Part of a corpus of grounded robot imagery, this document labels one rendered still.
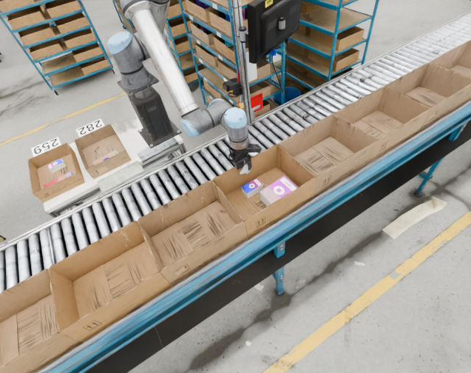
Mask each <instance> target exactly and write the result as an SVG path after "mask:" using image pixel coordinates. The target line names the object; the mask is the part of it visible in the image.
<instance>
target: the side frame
mask: <svg viewBox="0 0 471 373"><path fill-rule="evenodd" d="M470 120H471V105H469V106H468V107H466V108H464V109H463V110H461V111H460V112H457V113H456V114H455V115H453V116H452V117H450V118H448V119H447V120H446V121H443V122H442V123H440V124H439V125H438V126H436V127H434V128H432V129H431V130H429V131H428V132H426V133H425V134H423V135H421V136H420V137H418V138H417V139H415V140H414V141H412V142H410V143H409V144H407V145H406V146H404V147H402V148H401V149H399V150H398V151H396V152H395V153H393V154H392V155H390V156H388V157H386V158H385V159H384V160H382V161H380V162H379V163H377V164H376V165H374V166H372V167H371V168H370V169H368V170H366V171H364V172H363V173H362V174H360V175H358V176H356V177H355V178H354V179H352V180H350V181H348V182H347V183H346V184H344V185H342V186H341V187H340V188H338V189H336V190H334V191H333V192H331V193H330V194H328V195H326V196H325V197H324V198H322V199H320V200H319V201H317V202H316V203H314V204H312V205H311V206H309V207H308V208H306V209H304V210H302V211H301V212H300V213H298V214H297V215H295V216H294V217H292V218H290V219H288V220H287V221H286V222H284V223H283V224H280V225H279V226H278V227H276V228H274V229H272V230H271V231H270V232H268V233H266V234H265V235H263V236H262V237H260V238H258V239H257V240H255V241H254V242H252V243H250V244H249V245H247V246H246V247H244V248H243V249H241V250H240V251H238V252H236V253H235V254H233V255H232V256H230V257H229V258H227V259H225V260H224V261H222V262H221V263H219V264H217V265H216V266H214V267H213V268H211V269H210V270H208V271H207V272H204V273H203V274H202V275H200V276H199V277H197V278H195V279H194V280H192V281H190V282H189V283H187V284H186V285H185V286H182V287H181V288H179V289H178V290H176V291H175V292H173V293H171V294H170V295H168V296H167V297H165V298H164V299H162V300H160V301H159V302H157V303H156V304H154V305H153V306H151V307H149V308H148V309H146V310H145V311H143V312H141V313H140V314H139V315H137V316H135V317H133V318H132V319H131V320H129V321H127V322H125V323H124V324H123V325H121V326H119V327H118V328H116V329H115V330H113V331H111V332H110V333H109V334H107V335H105V336H103V337H102V338H100V339H99V340H97V341H95V342H94V343H92V344H91V345H89V346H88V347H86V348H85V349H83V350H81V351H80V352H78V353H77V354H75V355H73V356H72V357H70V358H69V359H67V360H65V361H64V362H63V363H61V364H59V365H57V366H56V367H55V368H53V369H51V370H49V371H48V372H47V373H84V372H86V371H88V370H89V369H91V368H92V367H93V366H95V365H97V364H98V363H100V362H101V361H103V360H105V359H106V358H108V357H109V356H110V355H112V354H114V353H115V352H116V351H118V350H120V349H122V348H123V347H124V346H126V345H127V344H129V343H131V342H132V341H133V340H135V339H136V338H138V337H140V336H141V335H143V334H144V333H146V332H147V331H149V330H150V329H152V328H153V327H155V326H156V325H158V324H159V323H161V322H163V321H164V320H165V319H167V318H168V317H170V316H172V315H173V314H174V313H176V312H178V311H180V310H181V309H182V308H184V307H185V306H187V305H189V304H190V303H191V302H193V301H195V300H196V299H198V298H199V297H201V296H202V295H204V294H205V293H207V292H208V291H210V290H211V289H213V288H214V287H216V286H218V285H219V284H221V283H222V282H223V281H225V280H227V279H228V278H230V277H231V276H233V275H235V274H236V273H238V272H239V271H240V270H242V269H244V268H245V267H247V266H248V265H249V264H251V263H253V262H255V261H256V260H257V259H259V258H261V257H262V256H263V255H265V254H266V253H268V252H270V251H271V250H272V249H274V248H276V247H277V246H279V245H280V244H281V243H283V242H285V241H286V240H288V239H289V238H291V237H293V236H294V235H295V234H297V233H298V232H300V231H302V230H303V229H304V228H306V227H308V226H310V225H311V224H312V223H314V222H315V221H317V220H319V219H320V218H321V217H323V216H325V215H327V214H328V213H329V212H331V211H332V210H334V209H335V208H337V207H338V206H340V205H341V204H343V203H344V202H346V201H348V200H349V199H351V198H352V197H353V196H355V195H357V194H358V193H360V192H361V191H363V190H364V189H366V188H368V187H369V186H370V185H372V184H374V183H375V182H377V181H378V180H379V179H381V178H383V177H385V176H386V175H387V174H389V173H390V172H392V171H393V170H395V169H396V168H398V167H400V166H401V165H402V164H404V163H406V162H407V161H409V160H410V159H411V158H413V157H415V156H416V155H418V154H419V153H421V152H423V151H424V150H426V149H427V148H428V147H430V146H432V145H433V144H434V143H436V142H438V141H440V140H441V139H442V138H444V137H445V136H447V135H449V134H450V133H451V132H453V131H454V130H456V129H458V128H459V127H461V126H462V125H464V124H465V123H467V122H468V121H470Z"/></svg>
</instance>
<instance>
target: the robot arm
mask: <svg viewBox="0 0 471 373"><path fill-rule="evenodd" d="M169 3H170V0H120V4H121V9H122V11H123V14H124V15H125V17H126V18H127V19H130V20H132V23H133V24H134V26H135V28H136V30H137V33H134V34H131V33H130V32H121V33H117V34H116V35H114V36H112V37H111V38H110V39H109V40H108V42H107V45H108V48H109V51H110V53H111V54H112V57H113V59H114V61H115V63H116V65H117V67H118V69H119V71H120V73H121V83H122V85H123V87H124V88H126V89H129V90H133V89H137V88H140V87H143V86H145V85H147V84H148V83H149V82H150V81H151V80H152V76H151V74H150V72H149V71H148V70H147V69H146V68H145V67H144V65H143V62H142V61H145V60H147V59H149V58H151V59H152V60H153V62H154V64H155V66H156V68H157V71H158V72H159V74H160V77H161V78H162V79H163V82H164V84H165V85H166V88H167V90H168V91H169V94H170V96H171V97H172V99H173V101H174V103H175V105H176V107H177V109H178V111H179V113H180V116H181V118H182V120H181V121H180V122H181V125H182V127H183V129H184V130H185V132H186V133H187V135H188V136H189V137H191V138H194V137H196V136H198V135H200V134H202V133H204V132H206V131H208V130H210V129H212V128H214V127H216V126H218V125H220V124H222V125H223V126H224V127H225V128H226V129H227V132H228V139H229V143H230V147H229V152H230V154H228V156H229V160H230V162H233V163H234V165H235V167H236V168H237V170H238V169H241V168H243V169H242V170H241V171H240V174H243V173H246V174H248V173H249V172H250V171H251V168H252V164H251V157H250V155H249V154H248V153H249V152H261V150H262V147H260V145H259V144H250V143H249V138H248V126H247V117H246V114H245V112H244V111H243V110H242V109H240V108H237V107H234V108H233V107H232V106H231V105H230V104H228V102H227V101H224V100H223V99H221V98H217V99H214V100H213V101H212V102H211V103H210V104H209V107H208V108H205V109H204V110H200V108H199V106H198V105H197V103H196V101H195V99H194V97H193V95H192V93H191V90H190V89H189V86H188V84H187V83H186V80H185V78H184V77H183V74H182V72H181V71H180V68H179V67H178V65H177V62H176V61H175V59H174V56H173V55H172V52H171V50H170V40H169V36H168V34H167V32H166V30H165V29H164V28H165V24H166V18H167V14H168V10H169ZM230 157H231V158H232V159H230Z"/></svg>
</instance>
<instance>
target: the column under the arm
mask: <svg viewBox="0 0 471 373"><path fill-rule="evenodd" d="M149 89H150V91H151V94H150V95H149V96H148V97H146V98H142V99H138V98H136V97H135V94H133V95H127V96H128V98H129V100H130V102H131V104H132V106H133V108H134V110H135V112H136V115H137V117H138V119H139V121H140V123H141V125H142V127H143V128H142V129H140V130H138V132H139V133H140V135H141V136H142V138H143V139H144V141H145V142H146V143H147V144H148V146H149V147H150V149H151V148H153V147H156V146H157V145H159V144H162V143H163V142H164V141H167V140H169V139H170V138H173V137H175V136H176V135H179V134H181V133H182V132H181V131H180V130H179V129H178V128H177V126H176V125H175V124H174V123H173V122H172V121H171V120H170V119H169V117H168V114H167V112H166V109H165V107H164V104H163V101H162V98H161V97H160V94H159V93H158V92H157V91H156V90H155V89H154V88H153V87H152V86H150V87H149Z"/></svg>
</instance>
